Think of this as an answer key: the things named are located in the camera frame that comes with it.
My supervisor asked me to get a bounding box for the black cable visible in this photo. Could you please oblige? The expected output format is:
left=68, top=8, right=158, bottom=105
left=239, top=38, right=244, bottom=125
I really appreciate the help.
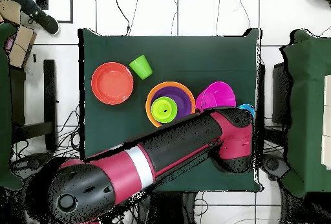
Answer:
left=112, top=0, right=131, bottom=36

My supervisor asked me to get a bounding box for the blue cup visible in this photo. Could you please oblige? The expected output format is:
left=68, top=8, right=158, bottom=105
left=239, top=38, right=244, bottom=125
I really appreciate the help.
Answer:
left=238, top=104, right=256, bottom=118

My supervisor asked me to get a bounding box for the large orange bowl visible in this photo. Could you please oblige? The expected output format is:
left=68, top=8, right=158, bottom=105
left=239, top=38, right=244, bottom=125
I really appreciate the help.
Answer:
left=145, top=81, right=197, bottom=128

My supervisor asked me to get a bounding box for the wide red-orange bowl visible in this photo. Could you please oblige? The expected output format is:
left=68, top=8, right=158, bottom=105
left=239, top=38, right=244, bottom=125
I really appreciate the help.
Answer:
left=91, top=62, right=134, bottom=106

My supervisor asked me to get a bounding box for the cardboard box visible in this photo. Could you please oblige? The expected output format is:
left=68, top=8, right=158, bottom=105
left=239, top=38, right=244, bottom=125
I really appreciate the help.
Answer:
left=7, top=25, right=37, bottom=69
left=0, top=0, right=22, bottom=26

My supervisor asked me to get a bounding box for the white box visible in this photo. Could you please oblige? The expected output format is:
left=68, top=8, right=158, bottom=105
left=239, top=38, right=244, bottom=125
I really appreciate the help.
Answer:
left=321, top=74, right=331, bottom=170

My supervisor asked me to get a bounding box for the green cup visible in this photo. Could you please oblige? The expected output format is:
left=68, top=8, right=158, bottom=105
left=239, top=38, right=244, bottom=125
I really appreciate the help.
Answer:
left=128, top=54, right=154, bottom=80

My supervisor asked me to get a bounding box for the purple bowl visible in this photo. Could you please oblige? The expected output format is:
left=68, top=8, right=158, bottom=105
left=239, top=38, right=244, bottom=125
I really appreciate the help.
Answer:
left=150, top=86, right=193, bottom=120

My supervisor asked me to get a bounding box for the black stand base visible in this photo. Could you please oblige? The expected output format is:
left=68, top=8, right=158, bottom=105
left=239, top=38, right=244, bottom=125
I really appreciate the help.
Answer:
left=260, top=153, right=290, bottom=182
left=10, top=152, right=52, bottom=181

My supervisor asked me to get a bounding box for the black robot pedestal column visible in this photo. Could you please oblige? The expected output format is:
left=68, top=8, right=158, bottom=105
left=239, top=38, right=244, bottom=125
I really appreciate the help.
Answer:
left=139, top=191, right=197, bottom=224

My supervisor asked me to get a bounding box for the small green bowl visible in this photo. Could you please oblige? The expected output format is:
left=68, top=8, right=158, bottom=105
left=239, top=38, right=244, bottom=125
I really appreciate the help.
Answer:
left=150, top=96, right=178, bottom=124

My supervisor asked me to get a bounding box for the person's foot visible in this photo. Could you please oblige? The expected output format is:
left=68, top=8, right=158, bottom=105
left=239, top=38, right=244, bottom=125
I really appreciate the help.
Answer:
left=28, top=8, right=59, bottom=35

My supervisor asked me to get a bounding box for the large pink bowl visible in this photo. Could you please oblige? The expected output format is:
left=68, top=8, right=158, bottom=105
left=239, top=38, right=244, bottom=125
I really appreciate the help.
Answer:
left=195, top=81, right=237, bottom=112

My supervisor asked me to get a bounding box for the person's leg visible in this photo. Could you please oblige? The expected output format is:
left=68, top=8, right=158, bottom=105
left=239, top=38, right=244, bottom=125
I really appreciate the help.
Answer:
left=0, top=0, right=38, bottom=15

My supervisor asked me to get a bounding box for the yellow cup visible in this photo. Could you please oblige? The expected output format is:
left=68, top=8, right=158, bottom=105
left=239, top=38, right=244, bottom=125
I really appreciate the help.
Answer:
left=153, top=100, right=175, bottom=121

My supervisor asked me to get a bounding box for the dark green tablecloth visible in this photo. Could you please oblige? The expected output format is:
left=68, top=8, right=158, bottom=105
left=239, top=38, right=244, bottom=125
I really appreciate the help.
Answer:
left=78, top=28, right=262, bottom=194

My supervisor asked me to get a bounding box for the black chair frame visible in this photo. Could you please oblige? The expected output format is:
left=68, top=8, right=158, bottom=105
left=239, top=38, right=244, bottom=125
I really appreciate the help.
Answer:
left=9, top=58, right=58, bottom=152

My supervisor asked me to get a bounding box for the green cloth covered table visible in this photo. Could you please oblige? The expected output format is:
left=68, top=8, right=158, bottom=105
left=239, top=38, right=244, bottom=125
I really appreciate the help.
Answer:
left=279, top=28, right=331, bottom=199
left=0, top=22, right=25, bottom=192

